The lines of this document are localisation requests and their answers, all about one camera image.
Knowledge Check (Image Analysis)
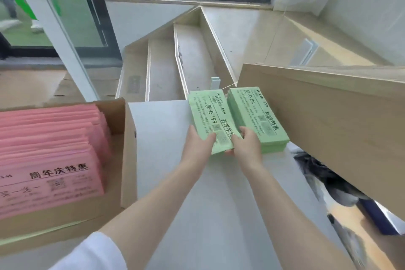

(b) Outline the person's right hand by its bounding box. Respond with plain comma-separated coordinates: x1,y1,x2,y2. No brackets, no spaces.
225,126,264,173

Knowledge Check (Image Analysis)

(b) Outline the person's left hand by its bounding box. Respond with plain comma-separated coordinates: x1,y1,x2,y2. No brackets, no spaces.
181,125,219,170

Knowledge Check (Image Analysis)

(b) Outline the thin stack of green flyers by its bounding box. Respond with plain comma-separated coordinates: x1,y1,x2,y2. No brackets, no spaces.
188,89,243,156

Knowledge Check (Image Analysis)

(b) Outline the person's left forearm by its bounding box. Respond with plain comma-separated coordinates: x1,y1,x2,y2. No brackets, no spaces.
96,162,223,270

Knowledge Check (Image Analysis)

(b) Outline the person's right forearm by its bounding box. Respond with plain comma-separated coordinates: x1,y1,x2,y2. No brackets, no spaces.
240,165,359,270

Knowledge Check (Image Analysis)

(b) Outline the thick stack of green flyers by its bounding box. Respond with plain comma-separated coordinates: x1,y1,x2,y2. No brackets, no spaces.
227,86,290,154

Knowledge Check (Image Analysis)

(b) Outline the light wooden shelf unit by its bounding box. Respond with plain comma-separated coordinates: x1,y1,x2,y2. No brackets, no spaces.
115,5,238,103

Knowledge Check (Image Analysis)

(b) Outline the brown cardboard box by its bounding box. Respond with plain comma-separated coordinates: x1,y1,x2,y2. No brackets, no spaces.
0,98,138,256

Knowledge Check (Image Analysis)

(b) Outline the light wooden board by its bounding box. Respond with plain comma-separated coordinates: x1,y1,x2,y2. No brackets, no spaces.
237,63,405,222

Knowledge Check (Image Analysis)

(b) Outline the stack of pink flyers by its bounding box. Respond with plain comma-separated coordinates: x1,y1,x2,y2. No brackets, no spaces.
0,104,112,220

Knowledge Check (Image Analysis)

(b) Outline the white sleeve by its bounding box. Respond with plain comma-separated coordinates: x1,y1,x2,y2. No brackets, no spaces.
47,231,128,270

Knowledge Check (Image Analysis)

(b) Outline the white framed glass door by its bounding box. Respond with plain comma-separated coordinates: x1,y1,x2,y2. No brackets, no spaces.
14,0,103,103

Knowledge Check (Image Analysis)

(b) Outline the white wall socket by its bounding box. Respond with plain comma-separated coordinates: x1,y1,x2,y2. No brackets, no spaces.
292,38,319,66

